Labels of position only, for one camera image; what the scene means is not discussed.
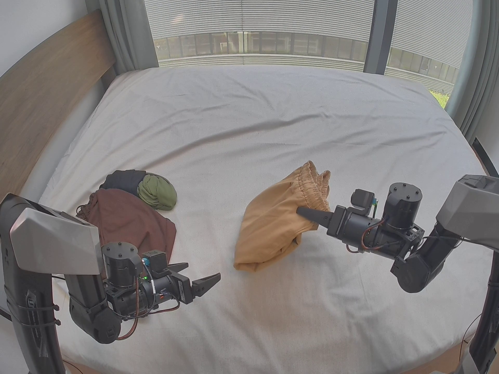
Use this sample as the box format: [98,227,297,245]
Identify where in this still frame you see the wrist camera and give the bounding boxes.
[141,249,168,277]
[350,189,379,217]

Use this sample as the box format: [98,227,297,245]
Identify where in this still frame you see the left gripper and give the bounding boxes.
[140,262,222,308]

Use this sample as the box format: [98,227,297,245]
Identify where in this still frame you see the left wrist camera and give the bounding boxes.
[141,249,168,277]

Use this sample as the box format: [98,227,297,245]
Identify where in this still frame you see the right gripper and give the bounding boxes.
[327,205,385,253]

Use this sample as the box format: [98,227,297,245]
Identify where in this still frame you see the green garment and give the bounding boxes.
[137,173,178,212]

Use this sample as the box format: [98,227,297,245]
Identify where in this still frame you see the black garment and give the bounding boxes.
[99,170,147,192]

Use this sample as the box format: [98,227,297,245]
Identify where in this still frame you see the bed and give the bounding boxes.
[0,8,499,374]

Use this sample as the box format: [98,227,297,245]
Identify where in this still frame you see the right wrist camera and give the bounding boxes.
[350,189,379,217]

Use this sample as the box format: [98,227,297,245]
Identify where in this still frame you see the tan shorts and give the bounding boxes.
[234,161,334,272]

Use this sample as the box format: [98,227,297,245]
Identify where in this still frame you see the grey-green curtain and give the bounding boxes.
[444,0,499,143]
[81,0,160,78]

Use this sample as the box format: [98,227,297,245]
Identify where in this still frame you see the brown garment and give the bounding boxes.
[76,189,178,257]

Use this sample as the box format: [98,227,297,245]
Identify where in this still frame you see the window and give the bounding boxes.
[140,0,480,92]

